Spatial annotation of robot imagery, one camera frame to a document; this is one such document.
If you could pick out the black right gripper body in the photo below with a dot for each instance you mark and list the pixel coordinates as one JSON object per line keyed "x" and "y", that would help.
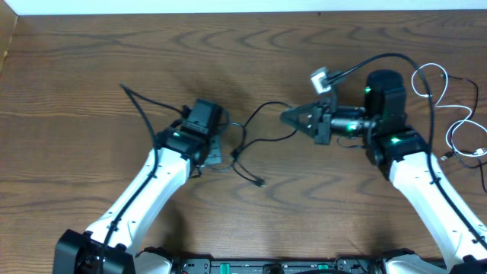
{"x": 322, "y": 126}

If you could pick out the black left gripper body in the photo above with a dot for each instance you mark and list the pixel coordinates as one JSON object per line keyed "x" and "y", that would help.
{"x": 214, "y": 153}

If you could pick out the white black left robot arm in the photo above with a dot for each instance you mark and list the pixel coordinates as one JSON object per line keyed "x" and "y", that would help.
{"x": 111, "y": 243}

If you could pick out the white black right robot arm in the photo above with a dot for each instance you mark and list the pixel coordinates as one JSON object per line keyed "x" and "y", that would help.
{"x": 402, "y": 156}

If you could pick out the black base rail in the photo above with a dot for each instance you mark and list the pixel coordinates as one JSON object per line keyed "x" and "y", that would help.
{"x": 266, "y": 266}

